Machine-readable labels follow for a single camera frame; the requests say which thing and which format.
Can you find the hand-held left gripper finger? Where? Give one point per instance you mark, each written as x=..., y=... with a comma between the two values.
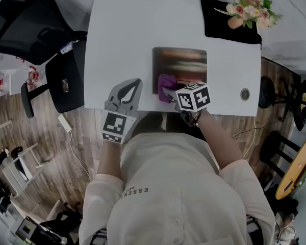
x=114, y=92
x=138, y=98

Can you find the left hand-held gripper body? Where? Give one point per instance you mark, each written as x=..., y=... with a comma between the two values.
x=116, y=126

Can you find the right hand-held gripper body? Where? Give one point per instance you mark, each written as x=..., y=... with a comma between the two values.
x=193, y=97

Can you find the purple cloth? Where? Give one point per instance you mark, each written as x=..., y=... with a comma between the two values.
x=164, y=82

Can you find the dark brown rectangular board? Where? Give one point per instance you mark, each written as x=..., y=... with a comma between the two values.
x=181, y=60

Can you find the person's right forearm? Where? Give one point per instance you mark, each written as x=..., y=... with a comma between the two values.
x=216, y=136

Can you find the person's left forearm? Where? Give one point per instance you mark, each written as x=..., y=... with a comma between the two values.
x=108, y=159

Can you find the small black red device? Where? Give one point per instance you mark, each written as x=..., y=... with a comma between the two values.
x=64, y=85

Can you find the white power strip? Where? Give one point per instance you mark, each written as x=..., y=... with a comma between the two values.
x=65, y=122

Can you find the grey round desk grommet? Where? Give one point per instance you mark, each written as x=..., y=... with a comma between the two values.
x=245, y=94

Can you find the clear water bottle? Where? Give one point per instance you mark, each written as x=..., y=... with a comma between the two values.
x=69, y=47

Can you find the black stool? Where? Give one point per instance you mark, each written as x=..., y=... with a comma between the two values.
x=266, y=92
x=270, y=147

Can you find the black fabric bag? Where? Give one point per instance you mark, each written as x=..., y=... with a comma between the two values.
x=219, y=27

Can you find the peach vase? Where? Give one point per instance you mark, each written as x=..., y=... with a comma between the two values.
x=234, y=23

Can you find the person's cream shirt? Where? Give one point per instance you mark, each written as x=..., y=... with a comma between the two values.
x=173, y=193

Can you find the pile of white red boxes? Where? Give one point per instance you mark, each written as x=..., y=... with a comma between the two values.
x=12, y=80

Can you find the black office chair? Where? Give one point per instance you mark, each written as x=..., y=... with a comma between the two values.
x=28, y=29

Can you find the pink flower bouquet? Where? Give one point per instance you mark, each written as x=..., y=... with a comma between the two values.
x=255, y=6

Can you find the white step stool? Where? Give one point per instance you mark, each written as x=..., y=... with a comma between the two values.
x=14, y=175

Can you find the yellow round table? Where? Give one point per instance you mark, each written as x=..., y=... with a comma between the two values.
x=295, y=167

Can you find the small black white device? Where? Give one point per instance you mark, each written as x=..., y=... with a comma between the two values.
x=287, y=186

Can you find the grey box device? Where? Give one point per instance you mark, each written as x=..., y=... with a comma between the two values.
x=25, y=230

